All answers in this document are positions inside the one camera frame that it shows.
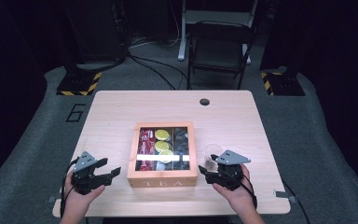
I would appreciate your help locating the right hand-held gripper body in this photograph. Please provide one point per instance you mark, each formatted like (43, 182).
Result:
(230, 175)

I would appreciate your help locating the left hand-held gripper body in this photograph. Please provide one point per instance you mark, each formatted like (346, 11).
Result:
(85, 180)

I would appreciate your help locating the clear plastic cup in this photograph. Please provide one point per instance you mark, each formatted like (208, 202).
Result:
(209, 151)

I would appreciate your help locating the wooden tea box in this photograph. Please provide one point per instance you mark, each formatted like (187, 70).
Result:
(161, 179)

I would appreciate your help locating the person's left hand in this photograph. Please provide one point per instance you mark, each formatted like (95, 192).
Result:
(77, 200)

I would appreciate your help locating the person's right hand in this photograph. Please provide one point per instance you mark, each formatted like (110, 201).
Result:
(240, 200)

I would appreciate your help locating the grey table edge clamp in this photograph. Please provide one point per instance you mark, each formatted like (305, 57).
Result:
(284, 195)
(54, 198)

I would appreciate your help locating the black tea packets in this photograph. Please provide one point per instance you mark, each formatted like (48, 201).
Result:
(181, 140)

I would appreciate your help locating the red tea packets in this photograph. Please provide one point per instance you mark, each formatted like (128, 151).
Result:
(146, 143)

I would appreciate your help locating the yellow-green round capsule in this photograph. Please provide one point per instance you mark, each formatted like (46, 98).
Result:
(162, 146)
(162, 134)
(166, 153)

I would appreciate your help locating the striped black stand base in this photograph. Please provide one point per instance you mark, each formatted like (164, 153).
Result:
(77, 84)
(284, 84)

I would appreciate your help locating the black folding chair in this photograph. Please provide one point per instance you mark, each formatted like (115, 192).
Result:
(219, 51)

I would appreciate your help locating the black cabinet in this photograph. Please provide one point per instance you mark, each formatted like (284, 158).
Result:
(99, 31)

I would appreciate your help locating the white desk frame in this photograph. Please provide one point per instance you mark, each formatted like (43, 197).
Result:
(217, 16)

